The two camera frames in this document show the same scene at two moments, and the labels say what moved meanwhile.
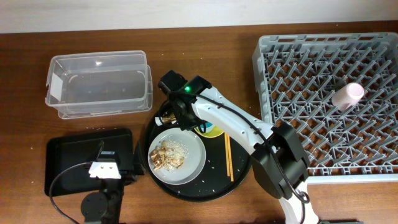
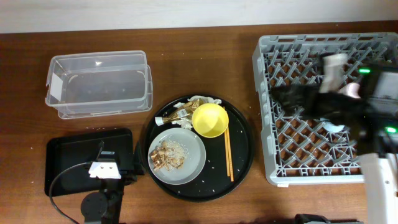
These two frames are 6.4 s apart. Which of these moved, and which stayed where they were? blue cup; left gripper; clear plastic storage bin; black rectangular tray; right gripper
Moved: blue cup; right gripper
Stayed: clear plastic storage bin; left gripper; black rectangular tray
